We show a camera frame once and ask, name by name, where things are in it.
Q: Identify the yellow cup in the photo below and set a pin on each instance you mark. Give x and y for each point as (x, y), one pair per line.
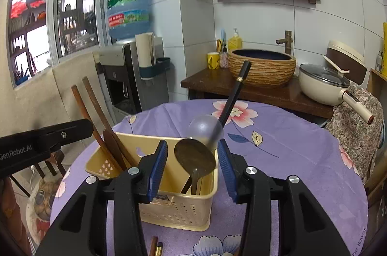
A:
(213, 61)

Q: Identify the aluminium sliding window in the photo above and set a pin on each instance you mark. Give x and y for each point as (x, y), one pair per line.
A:
(75, 11)

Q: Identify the yellow roll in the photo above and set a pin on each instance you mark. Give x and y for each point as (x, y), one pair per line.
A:
(385, 47)

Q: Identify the black chopstick with gold band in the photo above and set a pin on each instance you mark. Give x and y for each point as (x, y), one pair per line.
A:
(159, 250)

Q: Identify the cream plastic utensil holder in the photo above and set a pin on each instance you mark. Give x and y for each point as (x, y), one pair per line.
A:
(181, 210)

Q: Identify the dark wooden counter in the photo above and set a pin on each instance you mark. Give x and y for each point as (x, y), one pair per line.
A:
(208, 83)

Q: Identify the brown and cream rice cooker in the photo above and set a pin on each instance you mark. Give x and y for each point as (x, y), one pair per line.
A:
(344, 59)

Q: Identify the cat print seat cushion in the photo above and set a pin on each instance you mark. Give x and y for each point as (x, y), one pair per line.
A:
(42, 207)

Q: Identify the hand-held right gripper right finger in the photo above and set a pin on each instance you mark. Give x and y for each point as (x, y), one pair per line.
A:
(225, 165)

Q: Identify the yellow soap pump bottle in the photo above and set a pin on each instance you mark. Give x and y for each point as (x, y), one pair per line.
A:
(235, 42)

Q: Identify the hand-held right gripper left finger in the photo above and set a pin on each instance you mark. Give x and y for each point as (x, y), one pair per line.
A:
(158, 168)

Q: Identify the purple floral tablecloth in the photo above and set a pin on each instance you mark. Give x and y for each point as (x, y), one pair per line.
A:
(287, 168)

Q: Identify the bamboo style faucet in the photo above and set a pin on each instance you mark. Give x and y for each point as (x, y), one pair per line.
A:
(287, 41)

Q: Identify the floral patterned cloth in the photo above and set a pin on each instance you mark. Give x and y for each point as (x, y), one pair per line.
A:
(356, 129)

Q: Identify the blue toothbrush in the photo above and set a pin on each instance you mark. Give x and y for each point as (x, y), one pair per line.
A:
(222, 39)

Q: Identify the wooden storage shelf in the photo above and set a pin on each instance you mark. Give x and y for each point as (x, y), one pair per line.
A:
(376, 83)

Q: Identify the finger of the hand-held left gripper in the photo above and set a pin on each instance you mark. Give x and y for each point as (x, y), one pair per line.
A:
(72, 132)

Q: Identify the teal wall holder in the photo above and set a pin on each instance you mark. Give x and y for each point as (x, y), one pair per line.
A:
(160, 65)

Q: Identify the water dispenser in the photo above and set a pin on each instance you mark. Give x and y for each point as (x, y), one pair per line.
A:
(121, 83)

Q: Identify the cream pot with glass lid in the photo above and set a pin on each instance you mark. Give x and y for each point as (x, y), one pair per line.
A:
(317, 86)

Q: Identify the wooden chair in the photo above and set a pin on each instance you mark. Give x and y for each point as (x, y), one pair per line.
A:
(45, 168)

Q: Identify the woven pattern sink basin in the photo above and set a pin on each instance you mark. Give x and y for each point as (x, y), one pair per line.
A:
(263, 73)

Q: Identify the blue water jug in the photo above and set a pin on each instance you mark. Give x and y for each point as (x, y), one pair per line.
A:
(128, 8)

